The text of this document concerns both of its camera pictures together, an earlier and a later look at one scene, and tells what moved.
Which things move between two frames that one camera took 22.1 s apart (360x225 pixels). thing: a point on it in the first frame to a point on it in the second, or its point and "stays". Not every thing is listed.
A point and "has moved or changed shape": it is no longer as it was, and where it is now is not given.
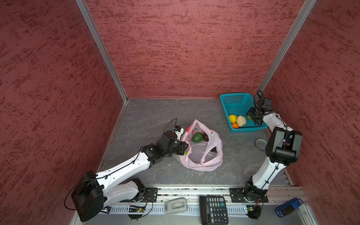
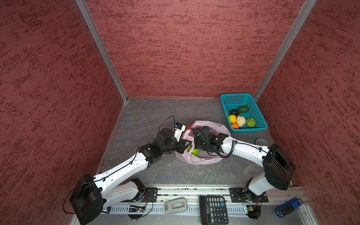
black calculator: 213,210 stays
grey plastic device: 176,206 stays
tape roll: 260,144 stays
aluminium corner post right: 299,21 stays
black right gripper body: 252,112 to 204,145
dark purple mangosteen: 206,137 has moved or changed shape
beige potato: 241,120 stays
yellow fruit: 233,118 stays
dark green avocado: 197,137 has moved or changed shape
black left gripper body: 177,148 stays
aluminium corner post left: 84,6 stays
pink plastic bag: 205,150 has moved or changed shape
